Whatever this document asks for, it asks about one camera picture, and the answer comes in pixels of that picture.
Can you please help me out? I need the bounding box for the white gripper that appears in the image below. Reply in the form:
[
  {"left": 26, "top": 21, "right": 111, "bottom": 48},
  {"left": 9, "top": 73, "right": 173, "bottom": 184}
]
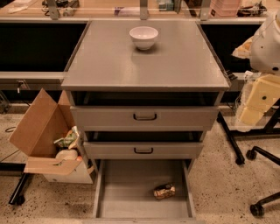
[{"left": 238, "top": 74, "right": 280, "bottom": 126}]

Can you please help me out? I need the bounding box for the orange soda can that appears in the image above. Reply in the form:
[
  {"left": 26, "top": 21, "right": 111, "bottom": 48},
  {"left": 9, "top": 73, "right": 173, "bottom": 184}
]
[{"left": 153, "top": 183, "right": 176, "bottom": 200}]

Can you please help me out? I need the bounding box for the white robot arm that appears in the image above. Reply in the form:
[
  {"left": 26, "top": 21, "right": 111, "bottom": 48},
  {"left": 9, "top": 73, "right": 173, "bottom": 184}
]
[{"left": 235, "top": 10, "right": 280, "bottom": 131}]

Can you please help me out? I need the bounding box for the grey drawer cabinet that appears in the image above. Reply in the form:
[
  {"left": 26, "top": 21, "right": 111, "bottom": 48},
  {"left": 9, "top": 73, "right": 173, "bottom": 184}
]
[{"left": 60, "top": 19, "right": 231, "bottom": 224}]

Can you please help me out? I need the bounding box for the grey bottom drawer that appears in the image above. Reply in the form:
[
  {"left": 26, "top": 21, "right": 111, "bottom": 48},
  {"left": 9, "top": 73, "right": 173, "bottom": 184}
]
[{"left": 83, "top": 159, "right": 206, "bottom": 224}]

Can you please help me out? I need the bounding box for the grey drawer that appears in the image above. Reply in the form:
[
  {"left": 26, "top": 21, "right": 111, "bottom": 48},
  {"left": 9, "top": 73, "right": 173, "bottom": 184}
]
[
  {"left": 83, "top": 159, "right": 206, "bottom": 224},
  {"left": 70, "top": 106, "right": 218, "bottom": 131},
  {"left": 84, "top": 142, "right": 203, "bottom": 159}
]

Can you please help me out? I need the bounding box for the grey middle drawer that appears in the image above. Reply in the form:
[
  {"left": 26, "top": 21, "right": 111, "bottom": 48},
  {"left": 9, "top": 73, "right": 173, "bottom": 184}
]
[{"left": 84, "top": 142, "right": 203, "bottom": 159}]

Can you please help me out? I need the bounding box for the grey top drawer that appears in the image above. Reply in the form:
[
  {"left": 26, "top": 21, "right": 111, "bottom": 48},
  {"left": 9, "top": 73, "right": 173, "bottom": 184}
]
[{"left": 70, "top": 106, "right": 218, "bottom": 131}]

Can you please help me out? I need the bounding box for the black office chair base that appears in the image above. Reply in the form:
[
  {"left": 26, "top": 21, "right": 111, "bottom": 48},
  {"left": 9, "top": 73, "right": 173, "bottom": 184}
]
[{"left": 245, "top": 145, "right": 280, "bottom": 218}]

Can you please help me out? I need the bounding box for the pink storage bin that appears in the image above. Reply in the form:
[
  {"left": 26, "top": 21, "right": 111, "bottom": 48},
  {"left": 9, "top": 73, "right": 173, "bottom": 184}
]
[{"left": 210, "top": 0, "right": 241, "bottom": 18}]

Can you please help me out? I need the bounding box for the white ceramic bowl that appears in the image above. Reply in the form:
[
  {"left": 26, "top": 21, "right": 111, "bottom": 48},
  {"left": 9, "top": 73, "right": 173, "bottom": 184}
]
[{"left": 129, "top": 26, "right": 158, "bottom": 50}]

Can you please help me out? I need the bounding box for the green snack bag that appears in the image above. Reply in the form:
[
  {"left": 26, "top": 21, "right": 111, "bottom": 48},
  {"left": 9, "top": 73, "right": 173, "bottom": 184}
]
[{"left": 53, "top": 126, "right": 80, "bottom": 150}]

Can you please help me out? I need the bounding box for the white round object in box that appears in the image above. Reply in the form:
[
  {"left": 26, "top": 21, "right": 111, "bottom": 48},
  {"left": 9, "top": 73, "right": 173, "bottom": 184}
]
[{"left": 56, "top": 150, "right": 78, "bottom": 160}]

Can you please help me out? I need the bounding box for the open cardboard box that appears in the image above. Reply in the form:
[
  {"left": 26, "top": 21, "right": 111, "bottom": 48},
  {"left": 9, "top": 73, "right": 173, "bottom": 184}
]
[{"left": 9, "top": 89, "right": 95, "bottom": 184}]

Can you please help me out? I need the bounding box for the black table leg frame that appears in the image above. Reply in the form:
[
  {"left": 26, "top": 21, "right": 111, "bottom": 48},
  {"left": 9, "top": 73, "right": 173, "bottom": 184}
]
[{"left": 217, "top": 108, "right": 280, "bottom": 165}]

